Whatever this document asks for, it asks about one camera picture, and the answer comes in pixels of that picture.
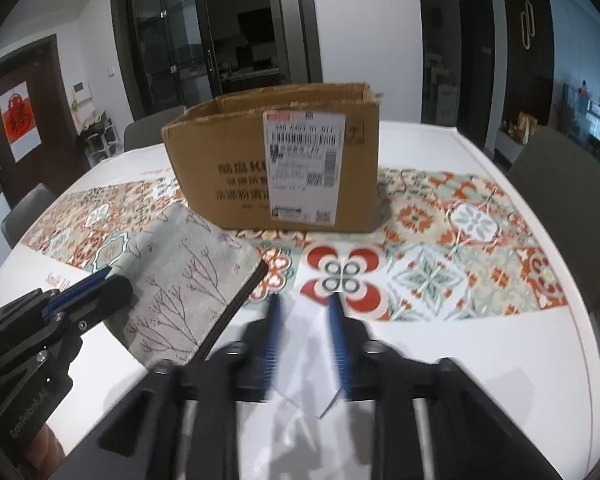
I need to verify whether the person's left hand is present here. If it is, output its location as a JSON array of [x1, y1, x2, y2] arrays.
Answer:
[[26, 421, 66, 472]]

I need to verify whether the metal loop wall ornament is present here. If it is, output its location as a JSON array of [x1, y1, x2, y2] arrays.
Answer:
[[520, 2, 536, 51]]

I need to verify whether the brown cardboard box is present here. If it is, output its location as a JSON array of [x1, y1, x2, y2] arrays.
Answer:
[[161, 82, 383, 233]]

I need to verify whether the black range hood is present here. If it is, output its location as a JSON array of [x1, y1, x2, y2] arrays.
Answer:
[[237, 7, 276, 46]]

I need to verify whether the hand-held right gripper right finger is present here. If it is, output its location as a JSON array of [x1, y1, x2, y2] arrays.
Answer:
[[327, 294, 563, 480]]

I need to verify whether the dark interior door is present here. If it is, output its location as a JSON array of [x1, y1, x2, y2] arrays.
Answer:
[[457, 0, 503, 146]]

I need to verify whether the red white door poster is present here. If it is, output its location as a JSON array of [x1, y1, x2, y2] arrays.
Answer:
[[0, 79, 42, 163]]

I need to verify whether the grey dining chair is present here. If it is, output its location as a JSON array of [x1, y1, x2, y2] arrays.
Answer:
[[124, 106, 187, 152], [1, 183, 58, 250], [507, 127, 600, 321]]

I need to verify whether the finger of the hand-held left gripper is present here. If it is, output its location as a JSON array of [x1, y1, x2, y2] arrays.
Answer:
[[55, 274, 134, 334], [45, 266, 114, 312]]

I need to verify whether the dark wooden entrance door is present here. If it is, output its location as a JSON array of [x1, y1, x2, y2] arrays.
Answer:
[[0, 34, 76, 211]]

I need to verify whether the grey tree print pouch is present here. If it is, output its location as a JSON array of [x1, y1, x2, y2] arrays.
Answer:
[[107, 202, 270, 368]]

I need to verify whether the display shelf unit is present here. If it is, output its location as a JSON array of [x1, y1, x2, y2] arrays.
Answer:
[[555, 80, 600, 171]]

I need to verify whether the dark framed sliding glass door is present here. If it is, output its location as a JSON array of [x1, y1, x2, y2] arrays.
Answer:
[[111, 0, 323, 121]]

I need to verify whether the white storage trolley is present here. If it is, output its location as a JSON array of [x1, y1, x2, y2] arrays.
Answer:
[[77, 112, 118, 168]]

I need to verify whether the white cloth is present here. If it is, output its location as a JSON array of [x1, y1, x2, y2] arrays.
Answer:
[[275, 295, 352, 418]]

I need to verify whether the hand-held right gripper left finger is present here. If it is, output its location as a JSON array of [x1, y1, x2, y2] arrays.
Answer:
[[97, 294, 286, 480]]

